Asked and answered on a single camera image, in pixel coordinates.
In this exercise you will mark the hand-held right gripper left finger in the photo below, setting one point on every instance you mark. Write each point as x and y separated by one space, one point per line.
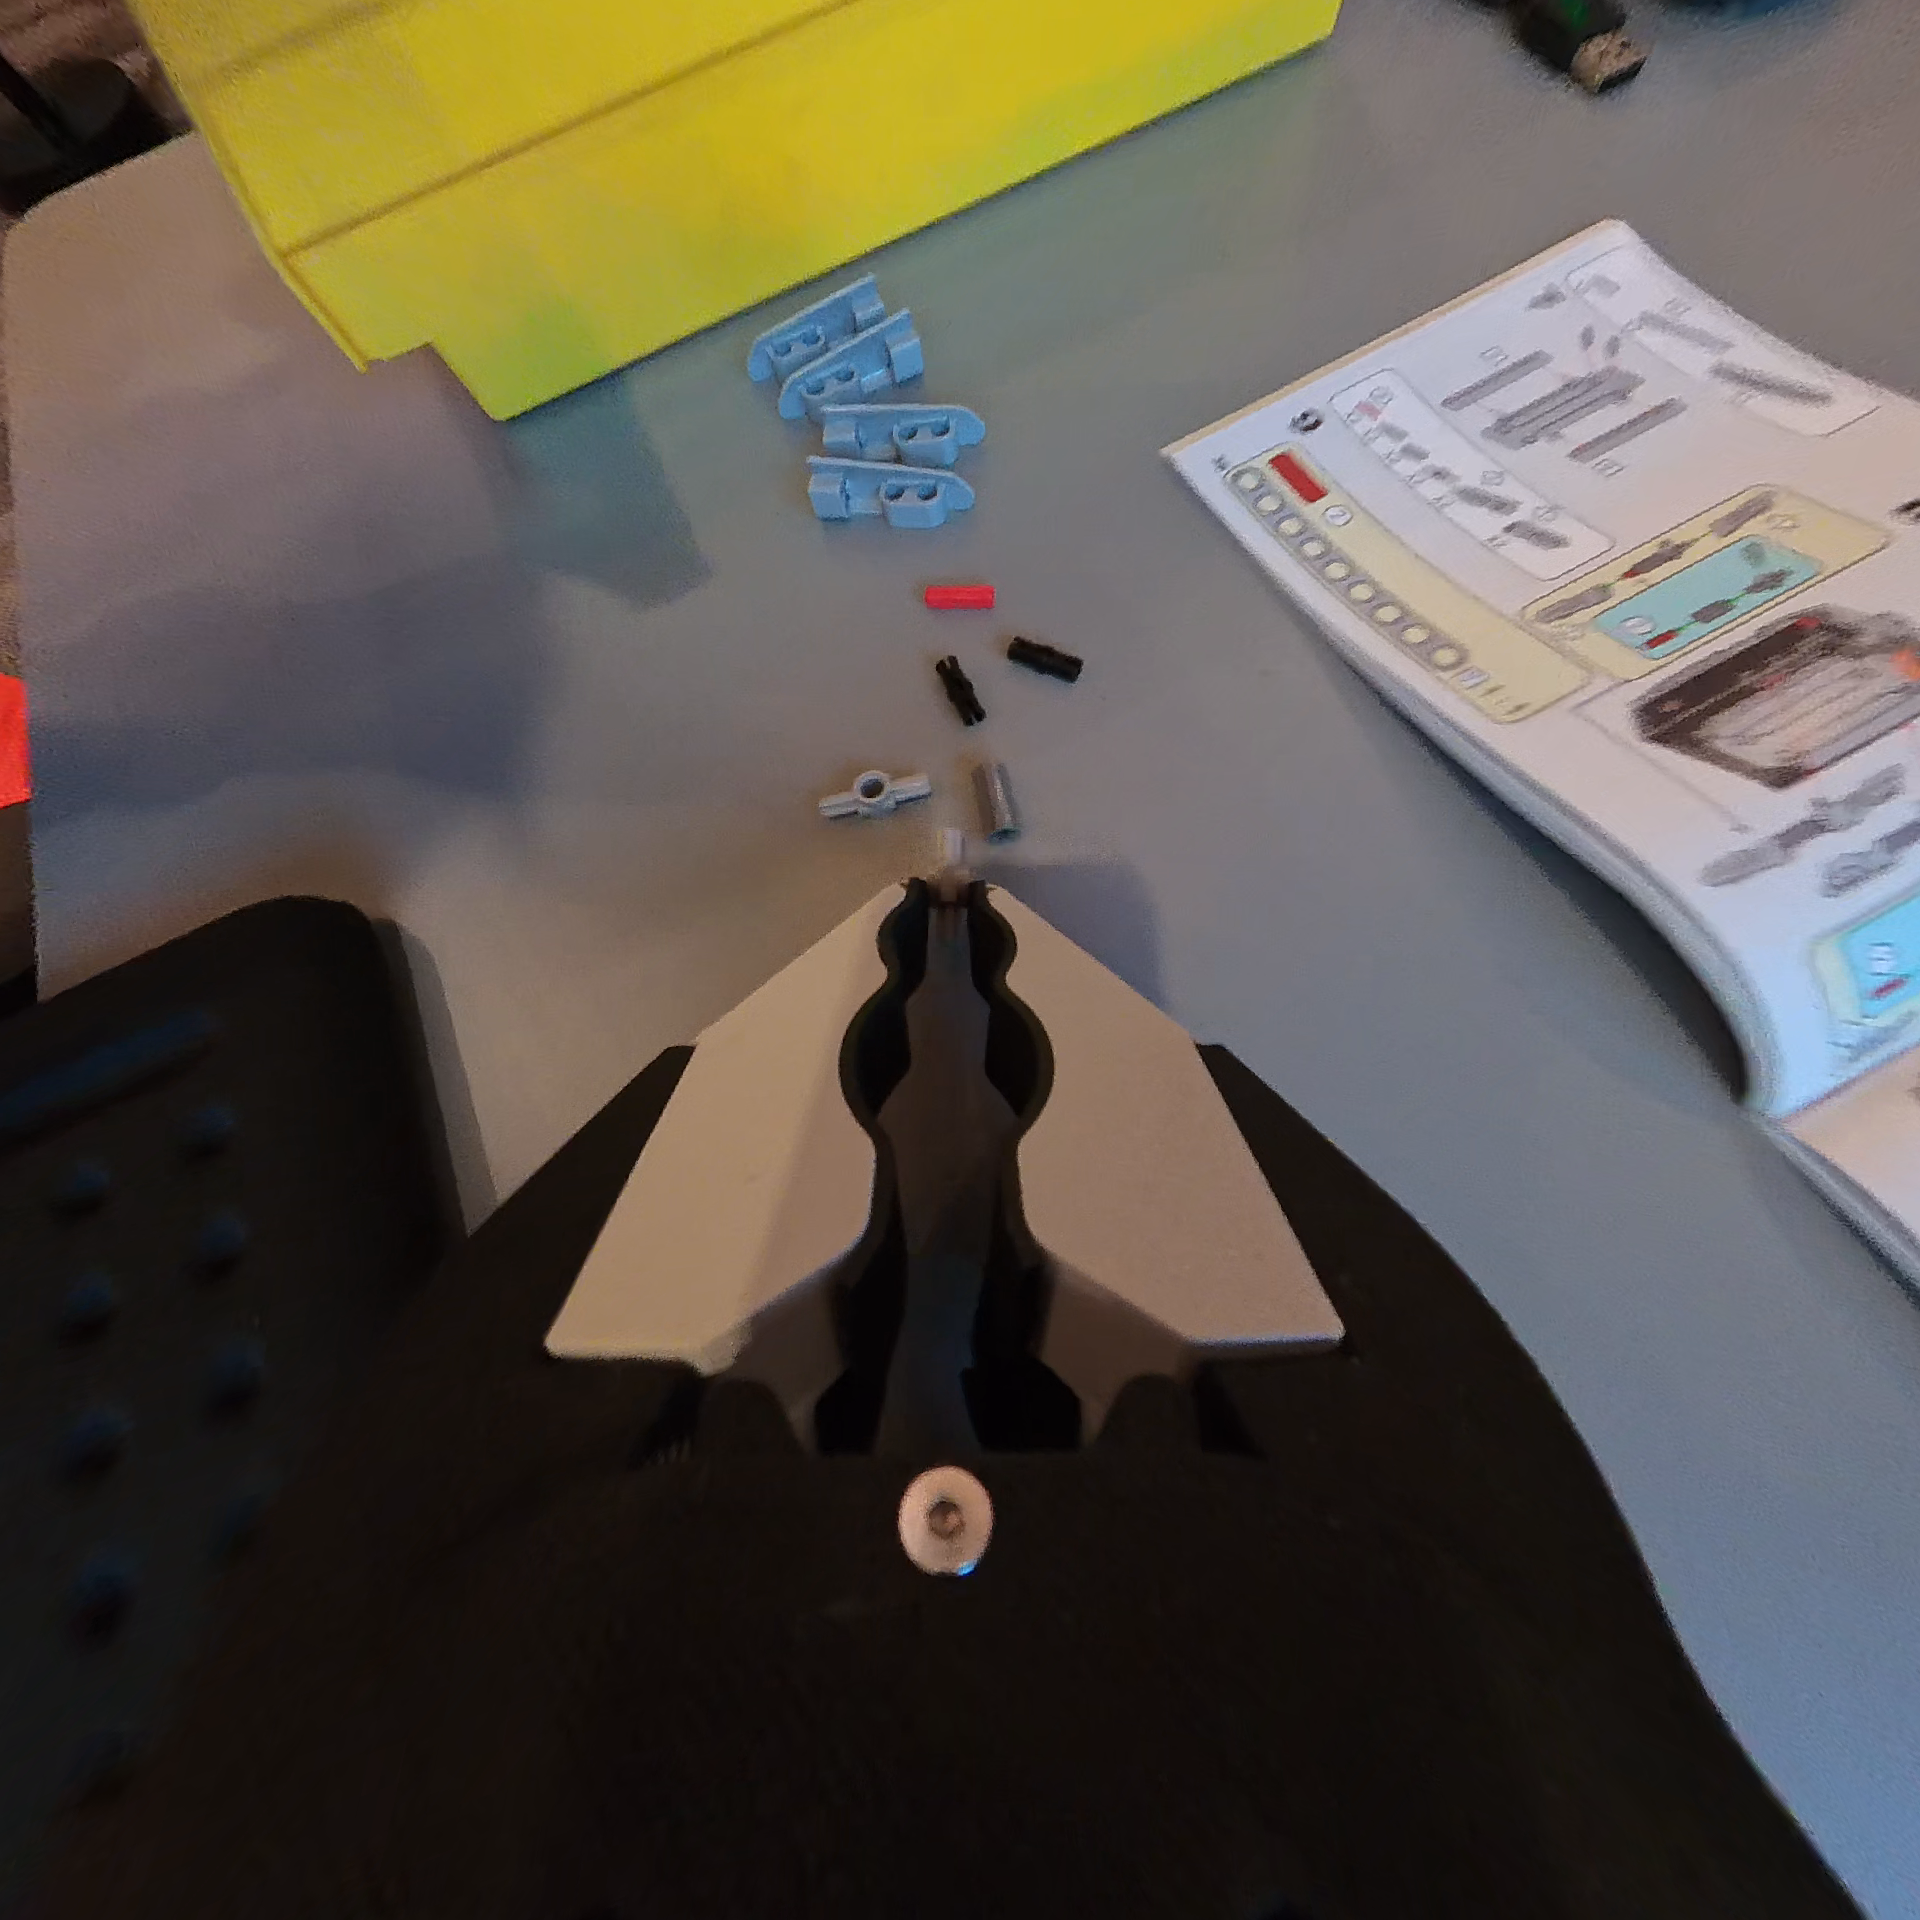
721 1185

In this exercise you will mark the grey sleeve piece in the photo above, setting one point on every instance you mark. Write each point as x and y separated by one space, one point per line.
997 797

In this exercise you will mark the black perforated panel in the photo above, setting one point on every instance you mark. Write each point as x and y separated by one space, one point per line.
150 1275

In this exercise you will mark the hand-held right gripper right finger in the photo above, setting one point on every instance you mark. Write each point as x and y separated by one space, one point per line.
1154 1185

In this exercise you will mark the yellow plastic bin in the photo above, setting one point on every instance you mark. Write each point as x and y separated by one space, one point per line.
675 181

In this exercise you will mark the dark blocky toy part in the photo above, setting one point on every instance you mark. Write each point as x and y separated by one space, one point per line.
1576 37

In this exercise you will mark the grey cross connector piece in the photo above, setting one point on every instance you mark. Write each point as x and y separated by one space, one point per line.
874 792

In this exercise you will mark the grey desk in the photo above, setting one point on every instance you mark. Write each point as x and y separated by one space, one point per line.
1277 750

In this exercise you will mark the black pin piece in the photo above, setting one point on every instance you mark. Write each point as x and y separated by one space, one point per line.
1046 657
963 690

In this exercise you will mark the small red piece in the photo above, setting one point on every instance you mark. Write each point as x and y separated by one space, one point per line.
961 595

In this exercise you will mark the small grey connector piece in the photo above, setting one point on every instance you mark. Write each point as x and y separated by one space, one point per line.
949 854

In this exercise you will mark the blue grey curved piece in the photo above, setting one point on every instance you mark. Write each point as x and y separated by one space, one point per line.
848 373
819 330
901 433
891 494

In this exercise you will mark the open instruction booklet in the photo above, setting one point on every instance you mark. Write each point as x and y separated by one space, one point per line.
1651 600

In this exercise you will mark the red object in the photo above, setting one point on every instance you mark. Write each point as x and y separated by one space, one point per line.
15 744

